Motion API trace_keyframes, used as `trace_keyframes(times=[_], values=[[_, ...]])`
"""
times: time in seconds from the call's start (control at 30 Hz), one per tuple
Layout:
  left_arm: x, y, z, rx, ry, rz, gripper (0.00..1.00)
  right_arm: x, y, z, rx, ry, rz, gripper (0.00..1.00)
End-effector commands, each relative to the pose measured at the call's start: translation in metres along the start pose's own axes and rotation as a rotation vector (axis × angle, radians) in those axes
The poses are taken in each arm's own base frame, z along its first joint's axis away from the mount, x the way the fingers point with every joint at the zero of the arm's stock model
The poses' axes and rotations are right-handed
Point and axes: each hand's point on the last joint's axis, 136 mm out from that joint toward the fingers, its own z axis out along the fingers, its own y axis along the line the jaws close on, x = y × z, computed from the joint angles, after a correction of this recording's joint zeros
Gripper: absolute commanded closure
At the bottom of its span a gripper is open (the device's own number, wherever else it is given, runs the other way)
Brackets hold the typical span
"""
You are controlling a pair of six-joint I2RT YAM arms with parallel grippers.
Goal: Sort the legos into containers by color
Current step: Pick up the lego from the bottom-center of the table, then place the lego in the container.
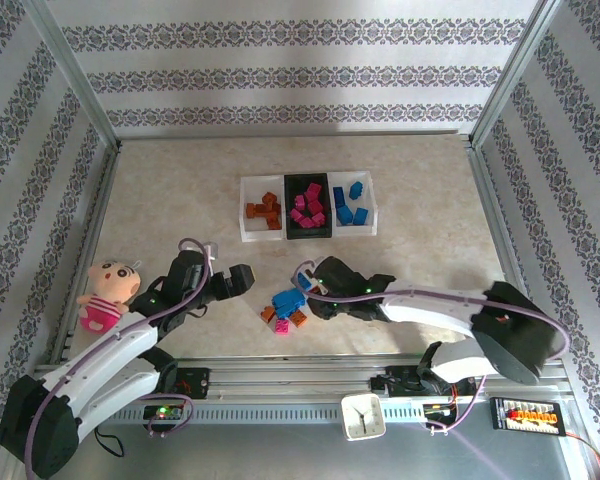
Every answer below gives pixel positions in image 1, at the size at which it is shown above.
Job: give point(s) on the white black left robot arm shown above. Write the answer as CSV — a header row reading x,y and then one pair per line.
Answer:
x,y
105,355

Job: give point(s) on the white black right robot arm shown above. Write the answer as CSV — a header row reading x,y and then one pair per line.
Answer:
x,y
430,310

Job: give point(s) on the cartoon boy plush toy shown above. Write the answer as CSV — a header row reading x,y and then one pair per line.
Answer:
x,y
107,280

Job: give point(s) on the white plastic bin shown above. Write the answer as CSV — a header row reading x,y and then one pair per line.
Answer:
x,y
252,187
371,200

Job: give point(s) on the black plastic bin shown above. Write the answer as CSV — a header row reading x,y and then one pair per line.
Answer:
x,y
295,185

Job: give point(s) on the white square analog clock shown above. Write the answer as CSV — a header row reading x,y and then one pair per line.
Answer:
x,y
363,417

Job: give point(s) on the small circuit board green LED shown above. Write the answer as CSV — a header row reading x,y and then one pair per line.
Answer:
x,y
162,412

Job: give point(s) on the black power distribution board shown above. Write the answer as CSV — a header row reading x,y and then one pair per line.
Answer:
x,y
525,415

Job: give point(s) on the aluminium arm base rail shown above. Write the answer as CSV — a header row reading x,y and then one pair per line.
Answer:
x,y
290,380

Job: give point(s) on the aluminium side frame rail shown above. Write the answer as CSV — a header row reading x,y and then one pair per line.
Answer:
x,y
485,200
102,200

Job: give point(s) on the aluminium frame post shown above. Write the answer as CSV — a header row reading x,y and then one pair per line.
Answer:
x,y
70,75
510,75

